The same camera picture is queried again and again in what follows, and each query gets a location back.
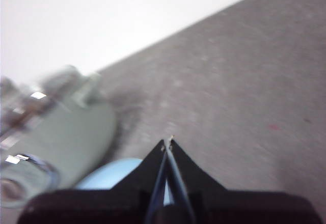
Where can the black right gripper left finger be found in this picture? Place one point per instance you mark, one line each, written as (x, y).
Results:
(122, 203)

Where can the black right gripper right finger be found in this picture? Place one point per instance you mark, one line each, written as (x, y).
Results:
(219, 206)

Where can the glass lid with green knob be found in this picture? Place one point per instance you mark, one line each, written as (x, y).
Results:
(25, 99)

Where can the blue round plate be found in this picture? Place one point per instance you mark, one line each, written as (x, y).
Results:
(109, 175)

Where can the pale green electric steamer pot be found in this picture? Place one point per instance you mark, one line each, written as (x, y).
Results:
(74, 137)

